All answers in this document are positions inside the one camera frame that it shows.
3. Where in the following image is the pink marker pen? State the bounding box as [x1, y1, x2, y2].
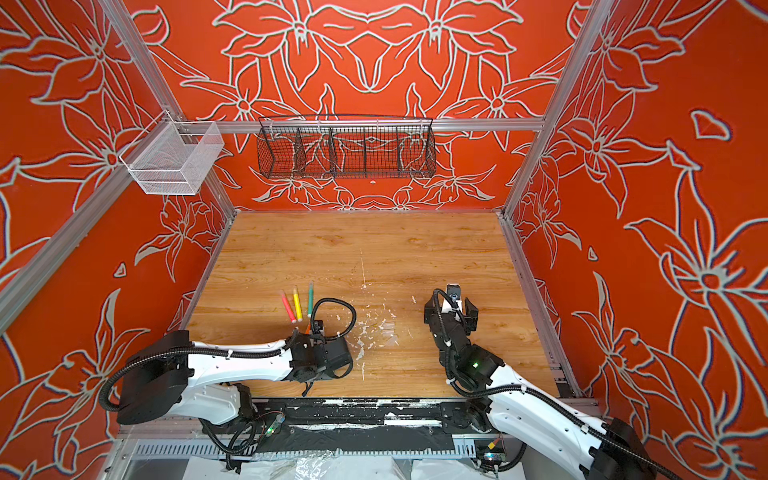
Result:
[280, 291, 298, 323]

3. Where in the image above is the yellow marker pen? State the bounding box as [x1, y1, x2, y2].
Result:
[292, 287, 303, 322]

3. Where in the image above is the green marker pen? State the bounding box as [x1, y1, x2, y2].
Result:
[307, 281, 314, 319]

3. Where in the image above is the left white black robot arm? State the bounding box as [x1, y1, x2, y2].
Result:
[99, 330, 353, 425]

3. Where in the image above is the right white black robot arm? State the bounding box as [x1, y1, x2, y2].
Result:
[424, 289, 660, 479]

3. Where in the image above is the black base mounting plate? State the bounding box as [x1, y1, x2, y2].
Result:
[203, 398, 506, 453]

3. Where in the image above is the small green circuit board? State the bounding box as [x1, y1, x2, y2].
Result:
[477, 440, 512, 474]

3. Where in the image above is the white mesh basket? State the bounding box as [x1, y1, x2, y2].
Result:
[117, 111, 224, 196]

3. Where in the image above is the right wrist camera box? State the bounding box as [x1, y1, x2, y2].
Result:
[446, 284, 461, 300]

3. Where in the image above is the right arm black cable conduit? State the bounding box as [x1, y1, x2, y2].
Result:
[433, 288, 685, 480]

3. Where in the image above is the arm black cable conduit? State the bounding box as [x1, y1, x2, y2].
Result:
[433, 288, 685, 480]
[98, 296, 359, 412]

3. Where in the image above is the white slotted cable duct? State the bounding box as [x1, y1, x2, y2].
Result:
[126, 439, 477, 461]

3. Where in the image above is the black wire basket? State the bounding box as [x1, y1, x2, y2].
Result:
[256, 115, 437, 180]

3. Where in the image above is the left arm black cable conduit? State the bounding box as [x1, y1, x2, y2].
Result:
[98, 296, 359, 412]

